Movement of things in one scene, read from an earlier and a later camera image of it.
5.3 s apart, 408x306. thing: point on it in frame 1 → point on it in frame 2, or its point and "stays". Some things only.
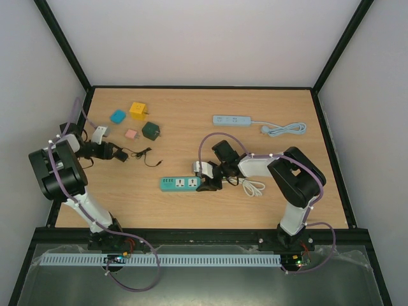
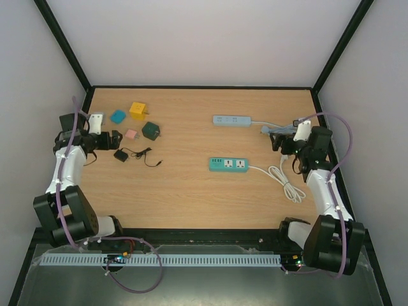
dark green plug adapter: (151, 131) stays
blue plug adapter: (118, 116) stays
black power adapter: (122, 156) stays
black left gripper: (106, 153) → (106, 145)
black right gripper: (213, 178) → (278, 141)
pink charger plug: (131, 134) stays
